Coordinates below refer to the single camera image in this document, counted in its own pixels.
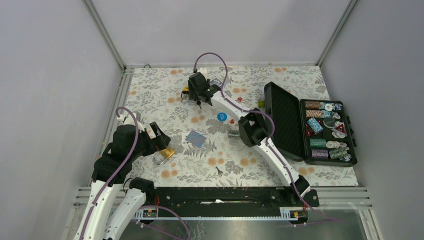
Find brass padlock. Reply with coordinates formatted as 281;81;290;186
152;146;175;165

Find yellow padlock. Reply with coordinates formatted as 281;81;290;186
180;86;189;100

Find orange padlock with key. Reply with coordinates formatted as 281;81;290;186
196;100;202;110

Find small padlock key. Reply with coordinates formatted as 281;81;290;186
215;166;223;176

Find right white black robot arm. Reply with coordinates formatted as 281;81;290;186
187;72;311;206

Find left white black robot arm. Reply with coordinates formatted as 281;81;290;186
74;113;171;240

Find blue playing card deck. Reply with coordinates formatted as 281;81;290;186
209;77;224;91

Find blue playing card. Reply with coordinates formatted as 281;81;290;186
184;130;207;148

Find blue round poker chip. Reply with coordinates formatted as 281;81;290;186
217;112;228;122

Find patterned poker chip roll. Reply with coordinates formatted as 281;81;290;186
227;130;240;139

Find yellow green small die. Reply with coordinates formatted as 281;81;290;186
257;100;265;108

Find black poker chip case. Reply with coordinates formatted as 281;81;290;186
264;82;358;167

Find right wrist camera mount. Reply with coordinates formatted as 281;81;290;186
196;67;208;77

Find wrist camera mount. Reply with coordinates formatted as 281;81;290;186
117;111;145;132
196;67;208;77

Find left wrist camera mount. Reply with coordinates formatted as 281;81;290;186
117;111;145;132

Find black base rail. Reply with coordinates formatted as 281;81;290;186
135;186;320;220

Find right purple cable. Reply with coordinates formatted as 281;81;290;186
193;52;342;223

